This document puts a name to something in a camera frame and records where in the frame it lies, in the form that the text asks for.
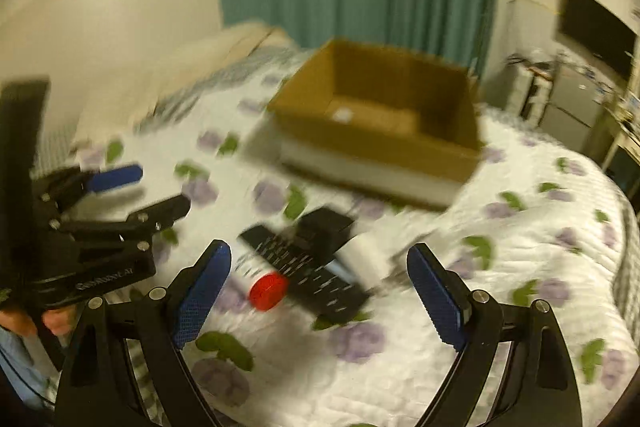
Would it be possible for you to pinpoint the red round cap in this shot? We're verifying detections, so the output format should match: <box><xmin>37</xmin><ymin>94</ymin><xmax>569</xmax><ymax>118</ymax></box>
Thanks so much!
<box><xmin>248</xmin><ymin>272</ymin><xmax>288</xmax><ymax>312</ymax></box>

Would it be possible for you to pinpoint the floral quilted bedspread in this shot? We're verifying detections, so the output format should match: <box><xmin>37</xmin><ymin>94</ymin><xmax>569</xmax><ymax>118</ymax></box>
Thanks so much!
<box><xmin>70</xmin><ymin>48</ymin><xmax>639</xmax><ymax>426</ymax></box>

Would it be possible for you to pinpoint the brown cardboard box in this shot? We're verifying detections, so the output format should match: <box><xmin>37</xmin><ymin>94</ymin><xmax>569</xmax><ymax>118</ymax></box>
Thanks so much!
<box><xmin>268</xmin><ymin>39</ymin><xmax>480</xmax><ymax>208</ymax></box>

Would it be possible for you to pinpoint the black remote control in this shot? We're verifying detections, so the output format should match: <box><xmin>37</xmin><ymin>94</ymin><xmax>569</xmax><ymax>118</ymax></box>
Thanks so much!
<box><xmin>240</xmin><ymin>225</ymin><xmax>370</xmax><ymax>325</ymax></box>

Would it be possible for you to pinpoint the white suitcase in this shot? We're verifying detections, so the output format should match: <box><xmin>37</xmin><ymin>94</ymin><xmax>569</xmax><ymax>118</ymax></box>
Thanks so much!
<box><xmin>504</xmin><ymin>63</ymin><xmax>552</xmax><ymax>128</ymax></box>

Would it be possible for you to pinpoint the black box adapter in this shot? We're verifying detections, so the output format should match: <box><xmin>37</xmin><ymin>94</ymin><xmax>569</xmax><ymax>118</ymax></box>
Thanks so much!
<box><xmin>293</xmin><ymin>206</ymin><xmax>355</xmax><ymax>265</ymax></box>

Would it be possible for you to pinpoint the white cylindrical roll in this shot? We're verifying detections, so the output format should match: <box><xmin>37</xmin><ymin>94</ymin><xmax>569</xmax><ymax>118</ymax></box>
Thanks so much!
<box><xmin>334</xmin><ymin>234</ymin><xmax>393</xmax><ymax>291</ymax></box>

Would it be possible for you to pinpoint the black wall television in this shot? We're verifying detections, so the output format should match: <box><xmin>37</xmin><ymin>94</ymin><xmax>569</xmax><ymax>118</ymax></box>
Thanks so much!
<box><xmin>558</xmin><ymin>0</ymin><xmax>637</xmax><ymax>83</ymax></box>

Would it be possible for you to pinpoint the beige pillow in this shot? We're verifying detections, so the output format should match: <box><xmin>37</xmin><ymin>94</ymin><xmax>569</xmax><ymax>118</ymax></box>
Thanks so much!
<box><xmin>72</xmin><ymin>20</ymin><xmax>298</xmax><ymax>148</ymax></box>

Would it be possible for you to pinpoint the white dressing table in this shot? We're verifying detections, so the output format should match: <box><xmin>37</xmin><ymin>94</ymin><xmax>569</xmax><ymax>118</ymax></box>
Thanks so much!
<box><xmin>589</xmin><ymin>94</ymin><xmax>639</xmax><ymax>196</ymax></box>

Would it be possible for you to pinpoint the person's left hand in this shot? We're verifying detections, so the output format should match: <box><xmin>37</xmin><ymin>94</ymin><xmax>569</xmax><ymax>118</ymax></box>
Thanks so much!
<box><xmin>0</xmin><ymin>303</ymin><xmax>79</xmax><ymax>339</ymax></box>

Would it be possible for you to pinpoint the grey mini fridge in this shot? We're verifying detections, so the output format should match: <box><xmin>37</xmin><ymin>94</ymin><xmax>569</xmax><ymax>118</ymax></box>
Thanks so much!
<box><xmin>539</xmin><ymin>65</ymin><xmax>613</xmax><ymax>162</ymax></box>

